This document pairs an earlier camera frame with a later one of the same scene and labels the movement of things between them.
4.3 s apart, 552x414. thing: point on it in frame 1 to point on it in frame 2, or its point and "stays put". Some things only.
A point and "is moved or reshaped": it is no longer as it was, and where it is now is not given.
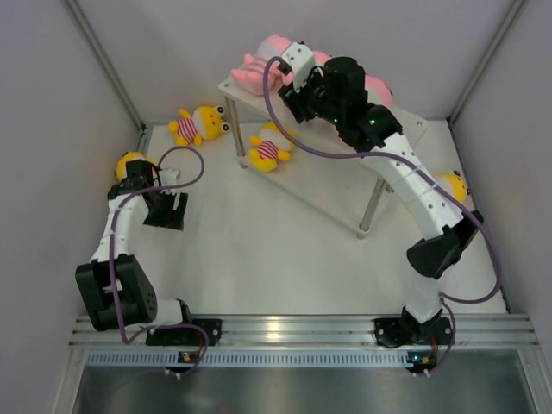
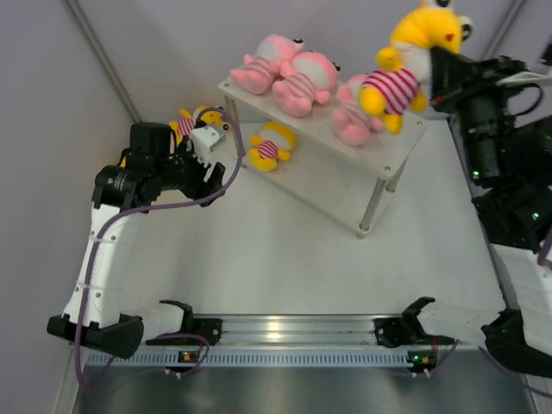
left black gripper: (172, 218) to (198, 190)
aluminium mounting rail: (475, 330) stays put
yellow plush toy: (453, 185) to (402, 81)
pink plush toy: (377, 91) is moved or reshaped
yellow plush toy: (271, 145) stays put
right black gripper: (292, 96) to (454, 78)
